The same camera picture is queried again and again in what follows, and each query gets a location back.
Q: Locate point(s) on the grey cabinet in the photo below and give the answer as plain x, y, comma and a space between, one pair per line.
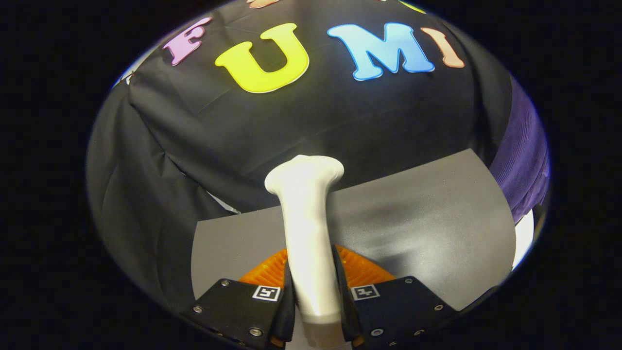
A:
413, 228

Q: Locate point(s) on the white garment steamer head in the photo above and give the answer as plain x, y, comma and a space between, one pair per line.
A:
306, 218

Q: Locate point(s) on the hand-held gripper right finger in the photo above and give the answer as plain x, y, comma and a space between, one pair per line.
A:
388, 311

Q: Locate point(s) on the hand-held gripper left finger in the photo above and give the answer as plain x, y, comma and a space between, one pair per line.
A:
243, 311

